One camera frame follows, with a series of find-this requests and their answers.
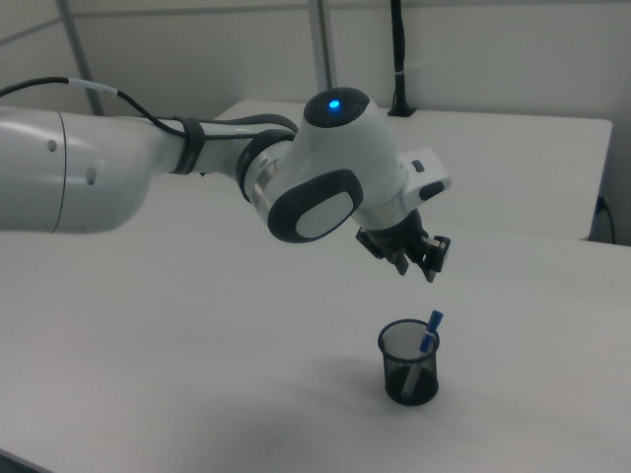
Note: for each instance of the white background table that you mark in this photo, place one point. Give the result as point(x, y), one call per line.
point(517, 162)

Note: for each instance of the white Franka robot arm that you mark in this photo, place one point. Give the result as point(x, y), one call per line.
point(98, 167)

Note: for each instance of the black mesh pen cup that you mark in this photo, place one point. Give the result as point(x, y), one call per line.
point(394, 382)

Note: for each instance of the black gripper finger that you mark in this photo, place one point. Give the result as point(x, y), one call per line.
point(431, 271)
point(401, 265)

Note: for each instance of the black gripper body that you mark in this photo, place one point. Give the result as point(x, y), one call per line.
point(394, 236)

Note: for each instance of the black pole with clamp base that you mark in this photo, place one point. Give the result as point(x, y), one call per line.
point(398, 49)

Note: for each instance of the white tie on pole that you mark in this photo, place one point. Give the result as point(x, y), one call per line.
point(411, 69)

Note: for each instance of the blue and white marker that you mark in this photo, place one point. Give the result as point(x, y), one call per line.
point(431, 325)

